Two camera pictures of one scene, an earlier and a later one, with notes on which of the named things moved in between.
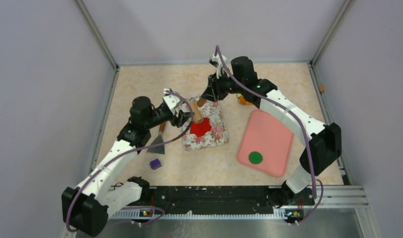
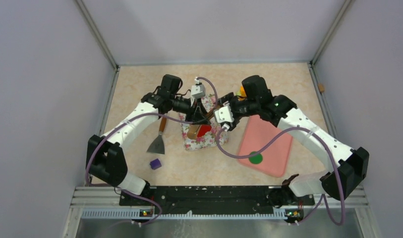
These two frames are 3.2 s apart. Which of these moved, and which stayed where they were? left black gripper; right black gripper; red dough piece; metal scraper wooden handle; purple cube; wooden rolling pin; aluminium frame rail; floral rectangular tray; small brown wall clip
Moved: wooden rolling pin; left black gripper; right black gripper
Stayed: floral rectangular tray; purple cube; metal scraper wooden handle; aluminium frame rail; small brown wall clip; red dough piece
